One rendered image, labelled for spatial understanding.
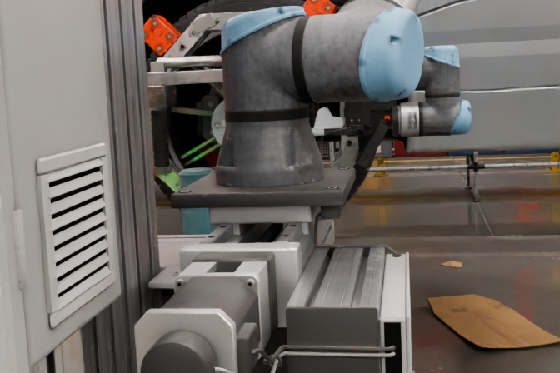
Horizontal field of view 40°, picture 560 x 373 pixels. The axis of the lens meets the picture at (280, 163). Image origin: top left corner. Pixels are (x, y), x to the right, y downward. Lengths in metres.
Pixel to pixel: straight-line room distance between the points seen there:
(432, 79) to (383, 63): 0.74
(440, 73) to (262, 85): 0.74
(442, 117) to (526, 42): 0.43
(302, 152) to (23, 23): 0.53
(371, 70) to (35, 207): 0.51
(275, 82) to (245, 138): 0.08
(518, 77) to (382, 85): 1.09
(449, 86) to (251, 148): 0.76
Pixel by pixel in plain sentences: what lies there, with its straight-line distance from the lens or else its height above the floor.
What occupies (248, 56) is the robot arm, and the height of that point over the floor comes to 0.99.
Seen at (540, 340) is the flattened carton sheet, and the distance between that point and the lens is 2.88.
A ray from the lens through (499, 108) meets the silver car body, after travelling 2.04.
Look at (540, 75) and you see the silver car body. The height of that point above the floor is 0.93.
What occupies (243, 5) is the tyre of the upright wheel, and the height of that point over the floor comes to 1.14.
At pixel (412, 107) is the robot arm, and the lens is 1.71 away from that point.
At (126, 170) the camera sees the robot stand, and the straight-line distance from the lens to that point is 0.89.
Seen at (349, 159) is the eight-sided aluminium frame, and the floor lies 0.74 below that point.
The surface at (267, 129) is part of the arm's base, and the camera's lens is 1.02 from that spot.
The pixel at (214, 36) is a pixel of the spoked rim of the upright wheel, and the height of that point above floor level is 1.07.
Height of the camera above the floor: 0.97
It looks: 7 degrees down
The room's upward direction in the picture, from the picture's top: 3 degrees counter-clockwise
